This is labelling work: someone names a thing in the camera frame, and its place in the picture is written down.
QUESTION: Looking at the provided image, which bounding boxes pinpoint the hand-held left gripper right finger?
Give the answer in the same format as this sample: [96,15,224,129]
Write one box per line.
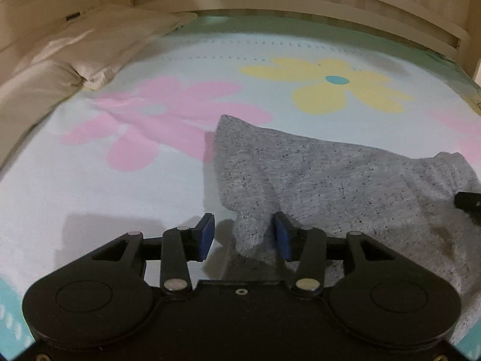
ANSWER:
[272,211,393,294]

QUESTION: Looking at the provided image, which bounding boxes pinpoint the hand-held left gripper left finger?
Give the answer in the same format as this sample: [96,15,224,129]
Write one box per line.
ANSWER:
[92,213,216,292]

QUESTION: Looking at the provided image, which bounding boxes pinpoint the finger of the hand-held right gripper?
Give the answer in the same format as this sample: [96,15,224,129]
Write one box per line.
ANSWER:
[454,191,481,211]

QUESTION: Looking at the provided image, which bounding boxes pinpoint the grey speckled pants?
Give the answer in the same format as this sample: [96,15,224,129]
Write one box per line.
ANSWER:
[212,115,481,343]

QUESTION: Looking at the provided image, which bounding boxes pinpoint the floral printed blanket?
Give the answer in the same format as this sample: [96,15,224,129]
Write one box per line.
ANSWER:
[0,26,481,350]

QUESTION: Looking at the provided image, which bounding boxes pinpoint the green bed sheet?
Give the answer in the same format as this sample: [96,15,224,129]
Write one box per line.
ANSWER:
[165,13,481,100]

